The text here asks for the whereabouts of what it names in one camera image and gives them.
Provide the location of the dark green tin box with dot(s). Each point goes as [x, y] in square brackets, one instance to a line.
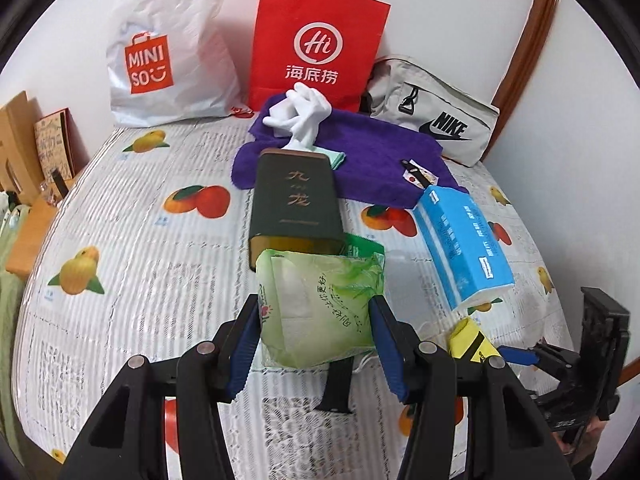
[295, 200]

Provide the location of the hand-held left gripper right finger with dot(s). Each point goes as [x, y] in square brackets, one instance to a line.
[390, 345]

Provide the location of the green bedsheet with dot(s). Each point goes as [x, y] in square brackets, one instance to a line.
[10, 310]

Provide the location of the light green tissue packet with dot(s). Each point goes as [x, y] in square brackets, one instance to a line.
[320, 305]

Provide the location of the grey waist bag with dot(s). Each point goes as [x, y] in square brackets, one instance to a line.
[440, 105]

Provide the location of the bright green wipes packet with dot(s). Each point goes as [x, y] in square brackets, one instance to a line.
[362, 247]

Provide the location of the red paper shopping bag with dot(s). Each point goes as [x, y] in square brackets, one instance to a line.
[315, 35]

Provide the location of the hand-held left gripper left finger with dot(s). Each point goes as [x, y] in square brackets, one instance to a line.
[245, 345]

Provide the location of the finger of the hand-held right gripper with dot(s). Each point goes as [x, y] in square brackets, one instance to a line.
[517, 355]

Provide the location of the fruit printed tablecloth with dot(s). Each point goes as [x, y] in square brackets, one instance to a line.
[140, 270]

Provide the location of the purple towel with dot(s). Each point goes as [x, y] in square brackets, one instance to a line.
[380, 155]

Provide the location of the person's right hand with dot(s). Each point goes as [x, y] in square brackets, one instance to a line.
[590, 430]

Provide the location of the yellow and black pouch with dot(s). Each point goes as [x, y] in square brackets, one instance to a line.
[467, 340]

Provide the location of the brown wooden door frame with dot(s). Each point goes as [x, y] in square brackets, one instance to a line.
[530, 60]

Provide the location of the blue tissue pack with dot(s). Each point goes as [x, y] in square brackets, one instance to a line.
[465, 245]

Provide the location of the white plastic shopping bag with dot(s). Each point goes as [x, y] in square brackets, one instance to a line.
[165, 35]

